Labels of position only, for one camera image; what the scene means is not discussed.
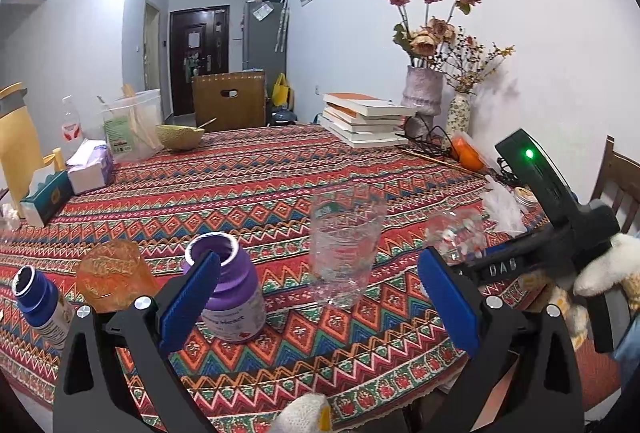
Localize orange translucent cup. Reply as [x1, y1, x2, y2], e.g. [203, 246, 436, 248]
[76, 240, 160, 314]

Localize clear ribbed plastic cup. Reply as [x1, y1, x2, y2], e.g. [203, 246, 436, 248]
[309, 182, 386, 309]

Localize white gloved right hand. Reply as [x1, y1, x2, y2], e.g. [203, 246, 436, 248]
[541, 231, 640, 352]

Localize white gloved left hand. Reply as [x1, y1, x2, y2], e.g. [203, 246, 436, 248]
[268, 393, 333, 433]

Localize crumpled clear plastic bag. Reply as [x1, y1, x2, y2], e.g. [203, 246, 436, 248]
[480, 175, 526, 237]

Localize small round tin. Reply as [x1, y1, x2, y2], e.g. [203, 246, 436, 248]
[513, 187, 538, 208]

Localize wooden chair right side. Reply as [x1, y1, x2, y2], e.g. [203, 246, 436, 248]
[591, 135, 639, 234]

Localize purple open pill bottle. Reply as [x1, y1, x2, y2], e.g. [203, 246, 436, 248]
[182, 233, 267, 343]

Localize orange packet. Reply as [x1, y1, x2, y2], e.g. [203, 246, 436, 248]
[451, 135, 485, 172]

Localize blue open pill bottle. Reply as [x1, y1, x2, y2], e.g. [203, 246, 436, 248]
[11, 266, 75, 352]

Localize small floral white vase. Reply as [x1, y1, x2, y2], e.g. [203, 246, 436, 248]
[446, 92, 471, 137]

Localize patterned red tablecloth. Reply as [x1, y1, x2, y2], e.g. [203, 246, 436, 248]
[0, 123, 551, 433]

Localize teal tissue box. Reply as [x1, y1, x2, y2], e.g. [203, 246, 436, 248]
[21, 171, 73, 228]

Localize white tissue pack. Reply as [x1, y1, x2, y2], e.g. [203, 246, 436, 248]
[66, 139, 114, 194]

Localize pink ceramic flower vase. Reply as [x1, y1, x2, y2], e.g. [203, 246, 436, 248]
[401, 66, 444, 116]

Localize stack of books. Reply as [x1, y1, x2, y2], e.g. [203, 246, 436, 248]
[317, 93, 416, 149]

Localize dried yellow berry branches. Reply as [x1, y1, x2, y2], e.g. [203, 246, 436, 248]
[442, 32, 515, 95]

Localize green yellow bowl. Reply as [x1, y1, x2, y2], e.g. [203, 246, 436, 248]
[155, 124, 205, 151]

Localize clear plastic storage container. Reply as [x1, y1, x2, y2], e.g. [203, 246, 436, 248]
[102, 89, 164, 163]

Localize yellow wooden chair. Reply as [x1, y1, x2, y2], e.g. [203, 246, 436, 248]
[0, 83, 66, 219]

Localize dried pink rose bouquet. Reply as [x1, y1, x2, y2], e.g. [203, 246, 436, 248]
[386, 0, 482, 71]

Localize clear plastic water bottle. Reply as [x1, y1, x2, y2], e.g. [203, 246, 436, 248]
[61, 95, 84, 158]

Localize wooden chair far end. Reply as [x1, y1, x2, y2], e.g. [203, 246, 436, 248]
[192, 70, 267, 132]

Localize yellow tote bag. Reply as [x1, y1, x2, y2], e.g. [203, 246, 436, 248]
[271, 73, 291, 108]

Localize dark entrance door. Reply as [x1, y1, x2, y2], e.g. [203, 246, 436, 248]
[169, 5, 230, 115]

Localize grey refrigerator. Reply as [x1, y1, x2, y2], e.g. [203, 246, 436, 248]
[242, 0, 286, 90]

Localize black wire holder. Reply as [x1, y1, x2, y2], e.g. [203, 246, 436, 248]
[496, 156, 522, 188]

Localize black cable bundle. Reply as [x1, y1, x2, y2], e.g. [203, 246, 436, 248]
[394, 114, 454, 159]

